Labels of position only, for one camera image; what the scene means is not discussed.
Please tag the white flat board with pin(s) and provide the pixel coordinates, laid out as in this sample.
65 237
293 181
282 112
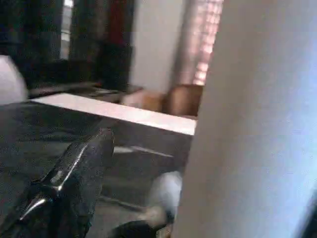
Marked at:
123 111

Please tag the white plastic table leg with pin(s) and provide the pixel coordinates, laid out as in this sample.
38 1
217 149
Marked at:
247 124

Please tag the brown cardboard box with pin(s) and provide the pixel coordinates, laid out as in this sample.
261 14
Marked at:
183 99

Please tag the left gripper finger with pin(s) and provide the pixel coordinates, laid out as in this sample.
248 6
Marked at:
62 193

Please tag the grey pillow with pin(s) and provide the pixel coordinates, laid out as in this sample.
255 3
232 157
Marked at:
10 79

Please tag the pinkish window curtain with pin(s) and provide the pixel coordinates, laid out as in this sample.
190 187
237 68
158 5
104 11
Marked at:
198 39

